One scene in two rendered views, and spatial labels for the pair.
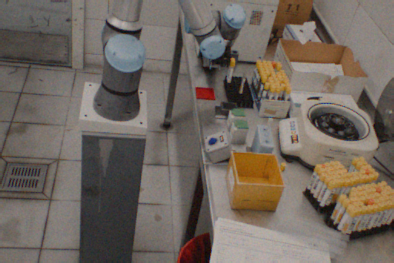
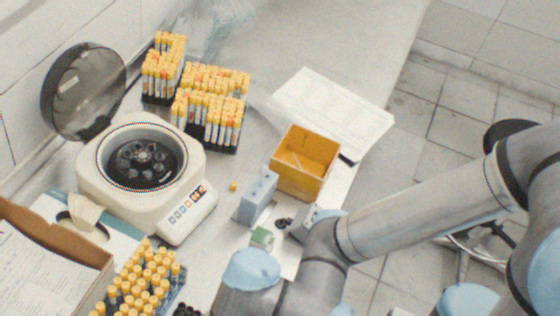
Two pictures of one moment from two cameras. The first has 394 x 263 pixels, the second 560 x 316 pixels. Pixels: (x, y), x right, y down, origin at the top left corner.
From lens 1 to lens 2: 1.89 m
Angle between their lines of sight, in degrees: 90
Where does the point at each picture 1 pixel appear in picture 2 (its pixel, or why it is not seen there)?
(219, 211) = (345, 173)
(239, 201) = (328, 158)
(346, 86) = (23, 218)
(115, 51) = not seen: hidden behind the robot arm
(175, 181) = not seen: outside the picture
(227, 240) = (358, 140)
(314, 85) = (75, 247)
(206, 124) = not seen: hidden behind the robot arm
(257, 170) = (282, 180)
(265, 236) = (319, 129)
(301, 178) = (220, 168)
